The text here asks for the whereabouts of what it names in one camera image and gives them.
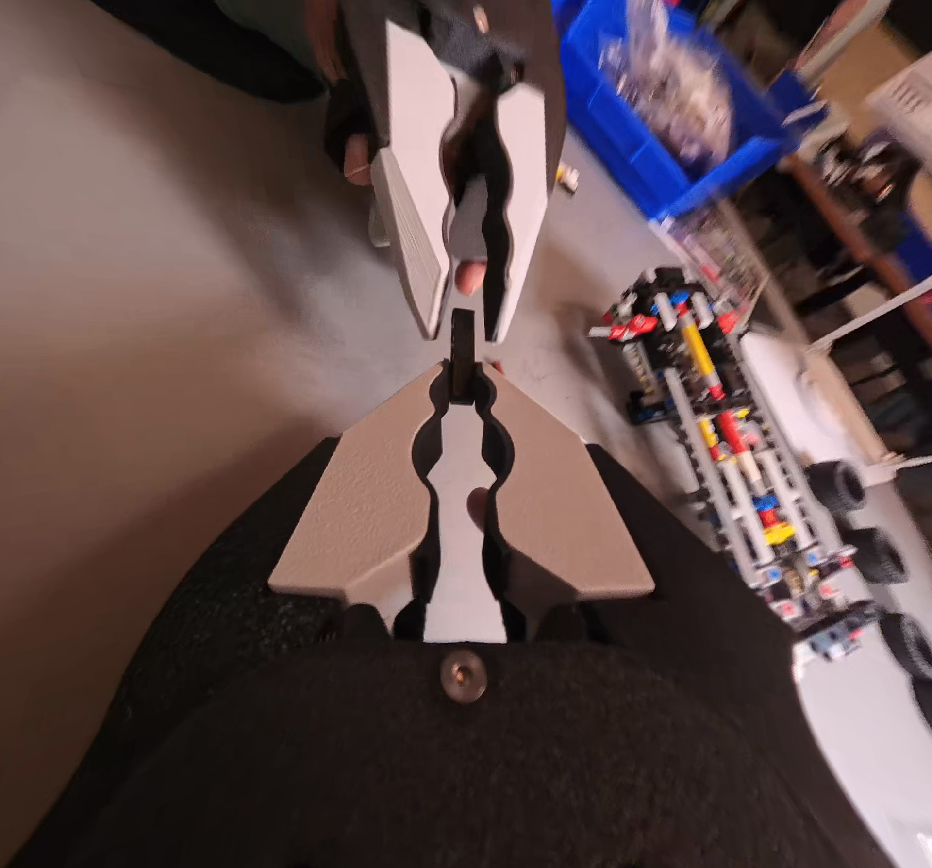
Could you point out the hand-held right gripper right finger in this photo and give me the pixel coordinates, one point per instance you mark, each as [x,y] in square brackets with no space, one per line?
[568,511]

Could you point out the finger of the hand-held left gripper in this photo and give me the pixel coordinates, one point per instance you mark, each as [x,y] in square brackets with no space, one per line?
[415,154]
[528,169]

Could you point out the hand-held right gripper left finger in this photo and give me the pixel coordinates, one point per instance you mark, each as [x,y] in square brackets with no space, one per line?
[349,511]

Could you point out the lego car chassis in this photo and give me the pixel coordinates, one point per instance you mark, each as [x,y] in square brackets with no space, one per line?
[728,460]

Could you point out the black lego beam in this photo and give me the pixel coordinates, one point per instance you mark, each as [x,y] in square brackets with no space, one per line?
[463,358]

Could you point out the grey lego connector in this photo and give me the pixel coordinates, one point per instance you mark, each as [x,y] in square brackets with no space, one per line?
[568,178]

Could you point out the clear bags of lego parts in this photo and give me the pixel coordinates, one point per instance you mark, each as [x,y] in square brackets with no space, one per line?
[670,81]

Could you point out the person's right hand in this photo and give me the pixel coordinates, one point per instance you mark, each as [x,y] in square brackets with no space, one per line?
[477,511]

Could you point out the white desk lamp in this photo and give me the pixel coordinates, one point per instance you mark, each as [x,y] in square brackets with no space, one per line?
[786,387]

